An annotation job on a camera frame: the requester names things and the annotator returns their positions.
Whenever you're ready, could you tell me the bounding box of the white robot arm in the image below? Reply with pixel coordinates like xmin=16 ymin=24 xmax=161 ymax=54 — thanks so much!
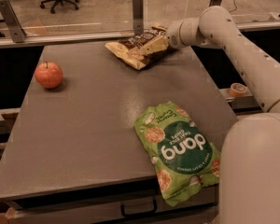
xmin=139 ymin=6 xmax=280 ymax=224

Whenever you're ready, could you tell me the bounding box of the green rice chip bag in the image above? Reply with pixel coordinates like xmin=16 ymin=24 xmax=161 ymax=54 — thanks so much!
xmin=134 ymin=102 xmax=220 ymax=206

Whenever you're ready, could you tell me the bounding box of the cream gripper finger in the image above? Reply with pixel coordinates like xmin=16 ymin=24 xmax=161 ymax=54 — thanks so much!
xmin=140 ymin=35 xmax=169 ymax=56

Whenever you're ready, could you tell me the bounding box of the metal rail behind table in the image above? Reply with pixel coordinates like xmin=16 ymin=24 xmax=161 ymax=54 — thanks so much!
xmin=0 ymin=21 xmax=280 ymax=49

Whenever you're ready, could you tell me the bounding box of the brown chip bag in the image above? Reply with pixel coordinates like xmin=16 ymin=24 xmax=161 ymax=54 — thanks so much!
xmin=105 ymin=23 xmax=175 ymax=70

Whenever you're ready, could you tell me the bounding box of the black drawer handle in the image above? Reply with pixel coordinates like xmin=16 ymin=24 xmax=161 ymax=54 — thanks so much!
xmin=120 ymin=199 xmax=158 ymax=218

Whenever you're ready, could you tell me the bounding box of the red apple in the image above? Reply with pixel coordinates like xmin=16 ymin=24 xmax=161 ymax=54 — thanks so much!
xmin=35 ymin=62 xmax=63 ymax=89

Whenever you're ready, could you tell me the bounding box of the orange tape roll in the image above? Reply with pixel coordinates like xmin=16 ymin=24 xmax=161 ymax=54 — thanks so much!
xmin=230 ymin=83 xmax=247 ymax=97

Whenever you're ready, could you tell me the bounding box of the left metal bracket post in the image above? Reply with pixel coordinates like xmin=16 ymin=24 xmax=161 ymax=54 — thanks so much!
xmin=0 ymin=0 xmax=26 ymax=43

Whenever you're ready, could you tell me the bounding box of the middle metal bracket post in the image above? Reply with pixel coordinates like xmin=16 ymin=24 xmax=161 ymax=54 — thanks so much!
xmin=133 ymin=0 xmax=144 ymax=35

